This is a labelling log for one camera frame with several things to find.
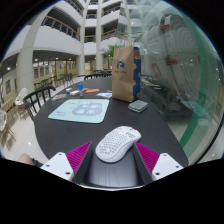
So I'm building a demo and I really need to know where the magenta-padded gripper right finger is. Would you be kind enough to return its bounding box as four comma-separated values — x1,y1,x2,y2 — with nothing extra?
132,141,185,186

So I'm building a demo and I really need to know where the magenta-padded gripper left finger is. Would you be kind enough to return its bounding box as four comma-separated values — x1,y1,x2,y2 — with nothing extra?
40,141,95,185

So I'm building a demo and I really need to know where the white perforated computer mouse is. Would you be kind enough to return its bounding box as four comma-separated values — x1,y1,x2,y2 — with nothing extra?
95,125,142,164

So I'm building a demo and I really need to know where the light green printed mouse pad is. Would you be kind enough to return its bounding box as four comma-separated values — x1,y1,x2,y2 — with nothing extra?
47,98,110,124

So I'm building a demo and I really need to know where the person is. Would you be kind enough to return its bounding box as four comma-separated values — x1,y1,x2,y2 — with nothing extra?
17,153,43,168

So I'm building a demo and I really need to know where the grey smartphone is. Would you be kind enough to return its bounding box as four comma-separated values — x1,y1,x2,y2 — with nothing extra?
127,99,150,114

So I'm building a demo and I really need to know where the white mesh chair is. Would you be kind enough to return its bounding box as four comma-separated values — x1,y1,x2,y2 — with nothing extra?
13,87,29,108
0,109,17,148

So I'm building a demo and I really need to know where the black slatted chair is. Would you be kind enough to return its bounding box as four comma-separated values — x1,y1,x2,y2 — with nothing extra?
22,85,57,123
83,73,113,81

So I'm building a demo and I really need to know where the small blue-capped bottle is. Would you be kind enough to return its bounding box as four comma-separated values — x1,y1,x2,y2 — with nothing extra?
77,83,84,98

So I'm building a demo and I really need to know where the white and blue plastic packet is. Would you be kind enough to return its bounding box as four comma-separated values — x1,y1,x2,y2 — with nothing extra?
95,91,113,100

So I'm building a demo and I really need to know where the group of dark chairs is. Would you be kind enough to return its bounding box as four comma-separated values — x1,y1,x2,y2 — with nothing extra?
33,72,75,90

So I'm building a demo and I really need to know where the brown paper bag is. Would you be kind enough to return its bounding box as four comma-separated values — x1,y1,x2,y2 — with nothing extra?
111,45,142,103

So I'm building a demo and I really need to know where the green potted plant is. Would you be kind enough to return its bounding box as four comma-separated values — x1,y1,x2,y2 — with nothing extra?
101,44,124,59

